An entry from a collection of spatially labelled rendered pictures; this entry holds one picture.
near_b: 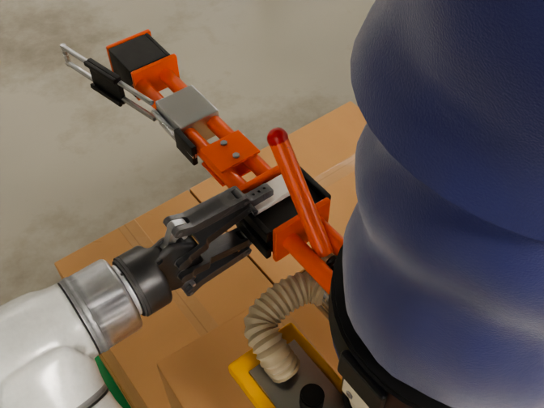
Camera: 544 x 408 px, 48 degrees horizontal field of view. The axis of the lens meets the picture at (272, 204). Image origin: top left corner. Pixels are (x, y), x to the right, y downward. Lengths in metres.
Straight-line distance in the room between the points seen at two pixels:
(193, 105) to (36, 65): 2.33
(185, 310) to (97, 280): 0.83
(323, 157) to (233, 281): 0.48
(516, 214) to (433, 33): 0.09
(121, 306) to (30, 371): 0.10
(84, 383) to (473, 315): 0.41
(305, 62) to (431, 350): 2.60
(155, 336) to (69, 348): 0.81
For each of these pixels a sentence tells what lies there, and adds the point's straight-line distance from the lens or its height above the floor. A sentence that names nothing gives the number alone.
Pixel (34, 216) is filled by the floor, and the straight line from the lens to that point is 2.48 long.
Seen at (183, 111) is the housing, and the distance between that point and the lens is 0.86.
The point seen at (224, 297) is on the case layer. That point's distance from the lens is 1.49.
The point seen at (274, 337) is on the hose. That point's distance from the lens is 0.72.
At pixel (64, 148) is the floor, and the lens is 2.69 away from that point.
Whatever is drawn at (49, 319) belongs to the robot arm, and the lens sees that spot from 0.65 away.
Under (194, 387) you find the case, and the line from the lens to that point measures 0.96.
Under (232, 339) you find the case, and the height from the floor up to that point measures 0.94.
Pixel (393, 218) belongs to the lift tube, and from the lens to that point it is 0.37.
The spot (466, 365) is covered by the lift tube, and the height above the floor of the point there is 1.45.
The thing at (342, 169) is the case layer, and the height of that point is 0.54.
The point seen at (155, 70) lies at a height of 1.25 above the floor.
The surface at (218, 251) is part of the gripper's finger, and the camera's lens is 0.74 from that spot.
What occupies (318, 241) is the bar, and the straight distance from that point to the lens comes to 0.70.
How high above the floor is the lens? 1.82
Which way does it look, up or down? 51 degrees down
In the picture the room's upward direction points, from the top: straight up
